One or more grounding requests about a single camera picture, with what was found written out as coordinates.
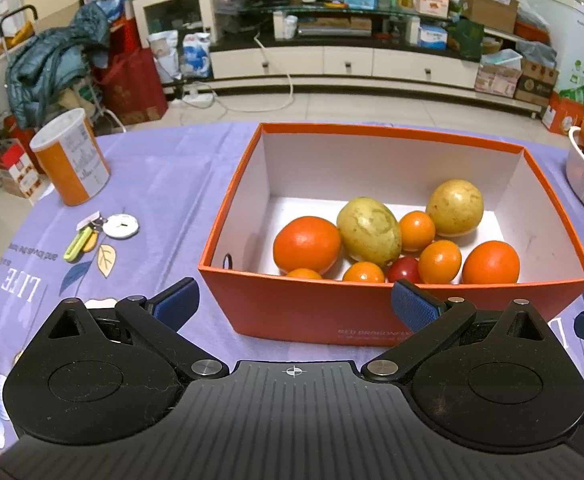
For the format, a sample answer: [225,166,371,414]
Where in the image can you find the white glass door cabinet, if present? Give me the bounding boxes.
[132,0,217,51]

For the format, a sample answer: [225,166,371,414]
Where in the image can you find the orange cardboard box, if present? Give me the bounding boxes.
[198,121,584,348]

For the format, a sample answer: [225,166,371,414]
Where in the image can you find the brown cardboard box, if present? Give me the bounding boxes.
[464,0,520,33]

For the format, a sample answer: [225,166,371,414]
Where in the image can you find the white sack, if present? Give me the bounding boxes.
[149,30,180,83]

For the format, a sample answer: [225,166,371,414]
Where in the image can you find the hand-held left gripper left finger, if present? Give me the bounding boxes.
[36,276,230,381]

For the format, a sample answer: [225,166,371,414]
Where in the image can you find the white chest freezer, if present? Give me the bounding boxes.
[527,0,584,111]

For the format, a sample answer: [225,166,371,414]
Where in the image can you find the yellow passion fruit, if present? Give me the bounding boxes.
[336,197,403,267]
[426,180,485,237]

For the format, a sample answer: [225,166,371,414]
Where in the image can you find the white power strip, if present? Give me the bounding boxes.
[182,87,217,106]

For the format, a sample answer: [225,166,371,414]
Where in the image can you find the red cherry tomato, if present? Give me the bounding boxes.
[387,256,423,285]

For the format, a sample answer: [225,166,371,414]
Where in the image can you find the red white carton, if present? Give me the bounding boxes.
[0,137,47,198]

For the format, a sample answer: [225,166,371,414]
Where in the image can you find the blue white bag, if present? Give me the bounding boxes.
[182,32,213,78]

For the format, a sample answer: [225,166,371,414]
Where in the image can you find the large orange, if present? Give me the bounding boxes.
[462,241,521,286]
[273,216,343,276]

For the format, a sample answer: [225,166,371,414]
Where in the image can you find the dark green bag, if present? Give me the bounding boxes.
[447,20,485,63]

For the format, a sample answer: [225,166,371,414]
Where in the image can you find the white round tag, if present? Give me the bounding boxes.
[102,214,140,239]

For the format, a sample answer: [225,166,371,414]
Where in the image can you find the green yellow keychain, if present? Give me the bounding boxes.
[63,217,107,262]

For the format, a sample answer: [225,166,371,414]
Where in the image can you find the white black television stand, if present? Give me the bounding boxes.
[209,5,553,118]

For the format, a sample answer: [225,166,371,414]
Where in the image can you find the brown printed carton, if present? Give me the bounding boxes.
[514,60,559,106]

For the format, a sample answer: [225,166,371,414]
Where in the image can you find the orange white canister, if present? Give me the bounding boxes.
[30,108,111,207]

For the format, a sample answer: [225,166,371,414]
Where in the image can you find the teal padded jacket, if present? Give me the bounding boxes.
[6,0,112,128]

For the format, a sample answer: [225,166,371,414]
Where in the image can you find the red shopping bag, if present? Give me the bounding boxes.
[94,50,169,126]

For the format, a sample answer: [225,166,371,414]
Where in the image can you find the blue white tissue box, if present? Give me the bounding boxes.
[417,24,449,51]

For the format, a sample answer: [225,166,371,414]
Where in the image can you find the purple floral tablecloth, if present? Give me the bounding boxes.
[0,121,584,461]

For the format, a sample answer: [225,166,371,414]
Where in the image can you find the pink printed carton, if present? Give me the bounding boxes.
[474,62,520,97]

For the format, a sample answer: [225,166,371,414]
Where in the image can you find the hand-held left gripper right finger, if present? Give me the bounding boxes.
[361,280,573,381]

